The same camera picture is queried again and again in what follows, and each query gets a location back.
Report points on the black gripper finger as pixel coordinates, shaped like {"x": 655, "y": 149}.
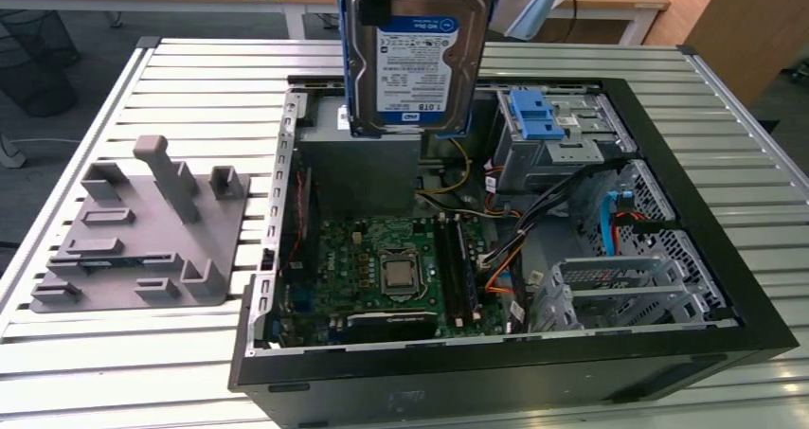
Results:
{"x": 373, "y": 10}

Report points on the hard disk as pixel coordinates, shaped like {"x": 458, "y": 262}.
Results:
{"x": 417, "y": 69}

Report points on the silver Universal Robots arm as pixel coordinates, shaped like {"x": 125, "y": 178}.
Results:
{"x": 537, "y": 7}

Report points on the silver disk bay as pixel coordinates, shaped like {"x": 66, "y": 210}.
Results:
{"x": 632, "y": 291}

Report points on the blue plastic drive latch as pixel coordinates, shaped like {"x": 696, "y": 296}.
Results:
{"x": 530, "y": 116}

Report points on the grey power supply unit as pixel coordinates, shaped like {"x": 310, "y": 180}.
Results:
{"x": 361, "y": 173}

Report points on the silver optical drive cage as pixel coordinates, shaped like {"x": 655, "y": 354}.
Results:
{"x": 537, "y": 164}

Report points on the black CPU socket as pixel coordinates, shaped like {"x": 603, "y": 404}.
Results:
{"x": 400, "y": 251}

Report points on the green motherboard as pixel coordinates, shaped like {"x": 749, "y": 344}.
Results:
{"x": 354, "y": 258}

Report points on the black mesh waste basket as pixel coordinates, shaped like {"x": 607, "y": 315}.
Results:
{"x": 38, "y": 59}

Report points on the black RAM slot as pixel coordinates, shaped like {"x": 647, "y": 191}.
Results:
{"x": 449, "y": 268}

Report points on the silver CPU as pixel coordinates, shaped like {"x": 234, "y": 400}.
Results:
{"x": 400, "y": 273}

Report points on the wooden cabinet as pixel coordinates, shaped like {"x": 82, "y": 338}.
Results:
{"x": 745, "y": 31}

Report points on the grey parts rack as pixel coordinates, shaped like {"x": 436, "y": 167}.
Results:
{"x": 151, "y": 239}

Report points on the white stand foot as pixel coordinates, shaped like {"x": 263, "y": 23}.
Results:
{"x": 10, "y": 156}

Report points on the black graphics card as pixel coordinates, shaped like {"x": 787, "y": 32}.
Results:
{"x": 392, "y": 327}

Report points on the black open PC case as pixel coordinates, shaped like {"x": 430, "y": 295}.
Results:
{"x": 442, "y": 377}

